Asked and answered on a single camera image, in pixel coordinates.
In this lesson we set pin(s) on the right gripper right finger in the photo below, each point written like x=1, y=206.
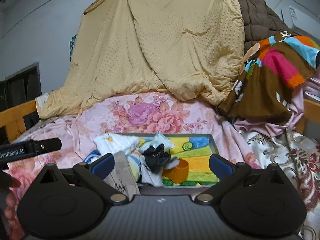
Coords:
x=220, y=166

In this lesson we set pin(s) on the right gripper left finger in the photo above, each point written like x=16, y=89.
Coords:
x=103, y=166

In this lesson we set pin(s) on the grey drawstring pouch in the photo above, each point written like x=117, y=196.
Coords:
x=121, y=177

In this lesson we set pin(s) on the white quilted cloth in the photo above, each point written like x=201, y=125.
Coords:
x=113, y=143

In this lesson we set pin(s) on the striped colourful sock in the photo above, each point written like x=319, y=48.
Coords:
x=134, y=162

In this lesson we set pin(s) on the black glove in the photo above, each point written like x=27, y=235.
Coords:
x=156, y=158

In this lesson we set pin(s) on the person's left hand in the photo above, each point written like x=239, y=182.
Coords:
x=8, y=202

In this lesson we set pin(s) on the grey tray with frog picture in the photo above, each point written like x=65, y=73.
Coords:
x=195, y=149

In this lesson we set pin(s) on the orange plastic cup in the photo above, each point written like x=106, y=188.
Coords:
x=179, y=173

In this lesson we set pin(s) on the pink floral bedsheet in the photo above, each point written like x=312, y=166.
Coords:
x=142, y=113

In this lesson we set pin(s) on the beige dotted quilt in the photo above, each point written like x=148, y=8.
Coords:
x=188, y=48

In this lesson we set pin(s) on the brown quilted jacket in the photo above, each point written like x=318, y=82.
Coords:
x=260, y=22

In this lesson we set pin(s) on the wooden bed frame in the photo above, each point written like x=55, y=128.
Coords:
x=13, y=119

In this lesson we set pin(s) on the dark window frame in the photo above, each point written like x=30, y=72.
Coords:
x=21, y=87

